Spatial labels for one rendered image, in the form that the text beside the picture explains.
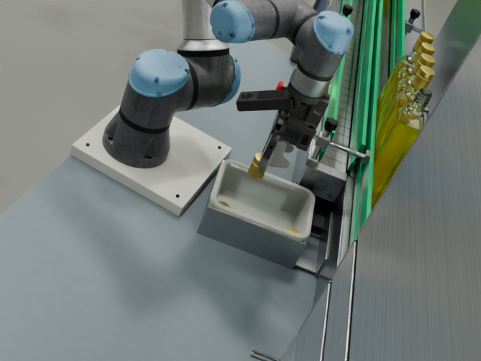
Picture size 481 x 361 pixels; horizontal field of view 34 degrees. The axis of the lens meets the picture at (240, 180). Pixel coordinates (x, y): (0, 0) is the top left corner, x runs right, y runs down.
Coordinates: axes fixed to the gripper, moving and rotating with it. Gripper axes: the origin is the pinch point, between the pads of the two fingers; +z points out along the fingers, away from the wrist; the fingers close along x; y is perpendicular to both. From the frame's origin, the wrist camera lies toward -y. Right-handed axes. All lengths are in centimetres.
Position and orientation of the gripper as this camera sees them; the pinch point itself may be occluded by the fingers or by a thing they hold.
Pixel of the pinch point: (260, 160)
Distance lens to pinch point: 164.7
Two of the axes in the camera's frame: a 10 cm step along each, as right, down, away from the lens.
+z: -3.3, 7.3, 6.0
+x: 1.9, -5.7, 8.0
